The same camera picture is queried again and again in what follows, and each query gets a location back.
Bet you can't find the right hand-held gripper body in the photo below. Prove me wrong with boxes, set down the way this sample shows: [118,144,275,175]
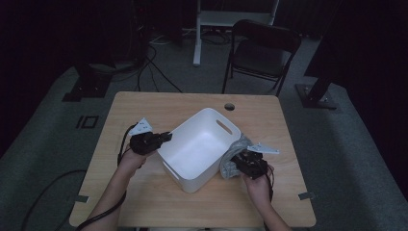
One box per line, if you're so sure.
[235,142,280,180]

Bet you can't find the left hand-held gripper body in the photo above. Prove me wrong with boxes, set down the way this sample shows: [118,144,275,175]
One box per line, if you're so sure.
[127,116,166,157]

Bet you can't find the grey fluffy towel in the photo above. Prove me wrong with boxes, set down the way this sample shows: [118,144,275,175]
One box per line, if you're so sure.
[219,133,255,180]

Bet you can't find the white plastic bin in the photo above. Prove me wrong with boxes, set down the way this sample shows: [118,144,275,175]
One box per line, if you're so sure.
[157,107,242,194]

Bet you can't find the person's left hand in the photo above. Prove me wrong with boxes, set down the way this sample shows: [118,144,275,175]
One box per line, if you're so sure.
[116,148,149,178]

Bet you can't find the person's right hand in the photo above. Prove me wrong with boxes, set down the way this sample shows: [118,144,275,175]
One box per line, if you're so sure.
[242,172,274,210]

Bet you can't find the black stand with flat base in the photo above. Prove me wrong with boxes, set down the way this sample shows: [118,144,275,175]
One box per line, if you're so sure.
[62,62,114,103]

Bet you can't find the black folding chair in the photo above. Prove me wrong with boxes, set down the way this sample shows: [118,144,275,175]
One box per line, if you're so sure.
[221,18,302,98]

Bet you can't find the white metal stand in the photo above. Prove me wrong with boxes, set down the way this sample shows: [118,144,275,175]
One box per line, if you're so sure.
[192,0,281,67]

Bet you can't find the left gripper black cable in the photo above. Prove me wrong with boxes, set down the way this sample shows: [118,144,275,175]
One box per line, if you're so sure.
[74,122,139,231]

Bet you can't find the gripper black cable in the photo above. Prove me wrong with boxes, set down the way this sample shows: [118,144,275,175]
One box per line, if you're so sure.
[74,122,139,231]
[266,164,276,202]

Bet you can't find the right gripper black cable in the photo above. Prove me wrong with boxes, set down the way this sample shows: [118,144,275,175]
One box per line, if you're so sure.
[266,164,276,202]

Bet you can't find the bundle of black floor cables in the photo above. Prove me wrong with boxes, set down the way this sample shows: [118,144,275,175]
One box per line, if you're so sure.
[134,43,184,94]

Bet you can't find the black slanted post with base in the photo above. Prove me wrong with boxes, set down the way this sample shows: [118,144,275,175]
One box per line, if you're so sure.
[294,32,341,111]

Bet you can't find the long black floor cable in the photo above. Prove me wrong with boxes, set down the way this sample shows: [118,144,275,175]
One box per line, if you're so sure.
[20,169,88,231]

